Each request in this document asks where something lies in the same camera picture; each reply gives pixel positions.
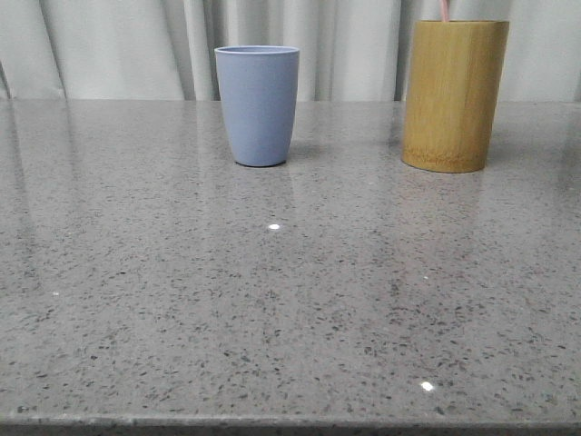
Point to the blue plastic cup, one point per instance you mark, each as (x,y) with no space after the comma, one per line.
(258,87)

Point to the bamboo cylinder holder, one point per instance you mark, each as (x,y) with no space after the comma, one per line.
(454,78)

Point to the grey curtain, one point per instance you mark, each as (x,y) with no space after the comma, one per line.
(163,50)

